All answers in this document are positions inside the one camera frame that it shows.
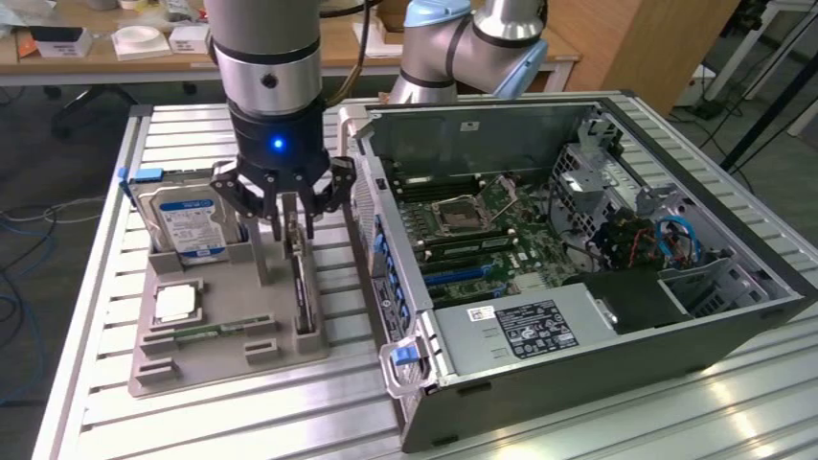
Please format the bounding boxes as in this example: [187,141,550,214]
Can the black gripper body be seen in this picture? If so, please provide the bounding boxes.
[227,101,334,192]

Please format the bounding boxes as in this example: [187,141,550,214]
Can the black chair base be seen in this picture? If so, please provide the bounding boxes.
[44,81,139,140]

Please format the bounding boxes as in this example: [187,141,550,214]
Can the black open PC case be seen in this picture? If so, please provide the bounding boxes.
[336,90,818,454]

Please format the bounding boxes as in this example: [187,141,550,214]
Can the brown cardboard box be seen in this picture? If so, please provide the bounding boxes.
[376,0,410,35]

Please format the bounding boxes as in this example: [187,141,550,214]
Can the silver CPU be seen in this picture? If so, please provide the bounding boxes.
[155,286,197,323]

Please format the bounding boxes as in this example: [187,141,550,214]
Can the black power cable bundle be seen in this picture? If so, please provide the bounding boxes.
[591,215,659,274]

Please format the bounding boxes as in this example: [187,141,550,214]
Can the grey disk bay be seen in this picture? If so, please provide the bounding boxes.
[657,256,769,320]

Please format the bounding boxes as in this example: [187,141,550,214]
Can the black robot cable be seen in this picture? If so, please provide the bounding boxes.
[328,16,376,104]

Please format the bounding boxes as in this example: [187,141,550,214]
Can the white box with black top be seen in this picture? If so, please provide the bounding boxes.
[28,26,95,58]

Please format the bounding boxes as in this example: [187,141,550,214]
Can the green RAM stick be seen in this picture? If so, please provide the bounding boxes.
[171,319,255,339]

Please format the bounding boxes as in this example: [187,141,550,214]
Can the CPU socket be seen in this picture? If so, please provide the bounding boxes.
[431,195,494,236]

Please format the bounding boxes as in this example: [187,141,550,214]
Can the installed RAM stick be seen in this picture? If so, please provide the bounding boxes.
[392,174,482,189]
[420,234,516,260]

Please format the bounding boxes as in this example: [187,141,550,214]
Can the metal socket cover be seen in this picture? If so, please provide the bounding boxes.
[475,174,526,226]

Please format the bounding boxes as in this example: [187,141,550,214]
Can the grey parts rack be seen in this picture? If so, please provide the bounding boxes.
[127,194,334,399]

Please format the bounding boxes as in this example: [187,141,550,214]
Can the wooden desk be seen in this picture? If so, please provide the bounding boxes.
[0,0,584,104]

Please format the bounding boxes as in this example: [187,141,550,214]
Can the hard disk in blue caddy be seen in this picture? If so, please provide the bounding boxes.
[117,164,248,265]

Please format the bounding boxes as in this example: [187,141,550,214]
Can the wooden cabinet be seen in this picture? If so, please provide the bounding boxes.
[547,0,743,117]

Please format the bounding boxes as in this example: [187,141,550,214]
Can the blue wire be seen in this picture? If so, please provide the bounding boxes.
[657,215,709,269]

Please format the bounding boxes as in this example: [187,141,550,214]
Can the white round container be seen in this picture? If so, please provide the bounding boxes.
[109,26,173,62]

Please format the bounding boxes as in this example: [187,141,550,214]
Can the small white box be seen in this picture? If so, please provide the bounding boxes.
[167,24,212,56]

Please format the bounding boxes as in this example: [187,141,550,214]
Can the blue floor cable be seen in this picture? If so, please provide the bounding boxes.
[0,210,59,408]

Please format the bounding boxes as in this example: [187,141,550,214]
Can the green motherboard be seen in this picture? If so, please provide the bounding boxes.
[386,160,590,308]

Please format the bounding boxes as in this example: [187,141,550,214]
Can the white paper box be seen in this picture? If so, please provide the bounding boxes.
[351,21,406,59]

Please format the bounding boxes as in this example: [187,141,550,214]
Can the blue expansion slot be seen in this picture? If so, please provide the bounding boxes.
[422,264,488,288]

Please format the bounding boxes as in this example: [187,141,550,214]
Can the black tripod stand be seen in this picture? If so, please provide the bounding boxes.
[718,0,818,173]

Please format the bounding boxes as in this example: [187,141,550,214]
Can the grey power supply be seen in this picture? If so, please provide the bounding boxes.
[418,282,625,380]

